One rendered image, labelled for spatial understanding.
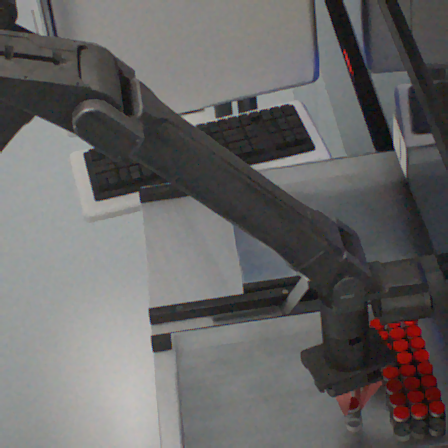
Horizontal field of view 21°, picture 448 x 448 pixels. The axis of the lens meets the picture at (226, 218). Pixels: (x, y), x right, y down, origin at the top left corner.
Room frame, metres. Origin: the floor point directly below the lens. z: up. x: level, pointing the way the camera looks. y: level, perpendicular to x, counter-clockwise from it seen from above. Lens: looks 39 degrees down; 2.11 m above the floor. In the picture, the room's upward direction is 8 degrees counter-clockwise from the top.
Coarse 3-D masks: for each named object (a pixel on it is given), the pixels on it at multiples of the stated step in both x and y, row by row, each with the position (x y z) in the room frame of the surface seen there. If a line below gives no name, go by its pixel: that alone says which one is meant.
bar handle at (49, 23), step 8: (40, 0) 1.81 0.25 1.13; (48, 0) 1.81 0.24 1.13; (40, 8) 1.81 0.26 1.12; (48, 8) 1.81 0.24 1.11; (40, 16) 1.82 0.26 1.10; (48, 16) 1.81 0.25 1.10; (48, 24) 1.81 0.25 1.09; (56, 24) 1.82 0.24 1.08; (48, 32) 1.81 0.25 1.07; (56, 32) 1.81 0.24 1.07
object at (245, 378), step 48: (192, 336) 1.21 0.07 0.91; (240, 336) 1.21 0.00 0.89; (288, 336) 1.21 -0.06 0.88; (192, 384) 1.15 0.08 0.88; (240, 384) 1.13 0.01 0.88; (288, 384) 1.12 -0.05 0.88; (192, 432) 1.06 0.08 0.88; (240, 432) 1.05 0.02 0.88; (288, 432) 1.04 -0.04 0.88; (336, 432) 1.03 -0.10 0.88; (384, 432) 1.02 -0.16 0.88
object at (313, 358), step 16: (368, 336) 1.02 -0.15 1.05; (304, 352) 1.05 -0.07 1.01; (320, 352) 1.05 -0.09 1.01; (336, 352) 1.01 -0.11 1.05; (352, 352) 1.01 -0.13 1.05; (368, 352) 1.02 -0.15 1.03; (384, 352) 1.03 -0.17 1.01; (320, 368) 1.02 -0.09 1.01; (336, 368) 1.01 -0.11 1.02; (352, 368) 1.01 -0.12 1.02; (368, 368) 1.01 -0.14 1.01; (320, 384) 0.99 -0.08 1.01
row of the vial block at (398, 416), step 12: (372, 324) 1.17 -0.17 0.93; (384, 336) 1.14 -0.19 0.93; (384, 372) 1.08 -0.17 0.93; (396, 372) 1.07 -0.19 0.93; (384, 384) 1.07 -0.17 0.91; (396, 384) 1.05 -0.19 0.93; (384, 396) 1.07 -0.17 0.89; (396, 396) 1.03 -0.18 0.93; (396, 408) 1.01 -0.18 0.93; (396, 420) 1.00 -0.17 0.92; (408, 420) 1.00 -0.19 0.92; (396, 432) 1.00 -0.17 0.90; (408, 432) 1.00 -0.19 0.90
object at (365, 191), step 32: (352, 160) 1.56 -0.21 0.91; (384, 160) 1.56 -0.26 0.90; (288, 192) 1.53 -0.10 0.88; (320, 192) 1.52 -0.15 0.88; (352, 192) 1.51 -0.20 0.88; (384, 192) 1.50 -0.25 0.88; (352, 224) 1.43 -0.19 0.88; (384, 224) 1.42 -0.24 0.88; (416, 224) 1.41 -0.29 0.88; (256, 256) 1.39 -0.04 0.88; (384, 256) 1.35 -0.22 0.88; (416, 256) 1.30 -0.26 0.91; (256, 288) 1.30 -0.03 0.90
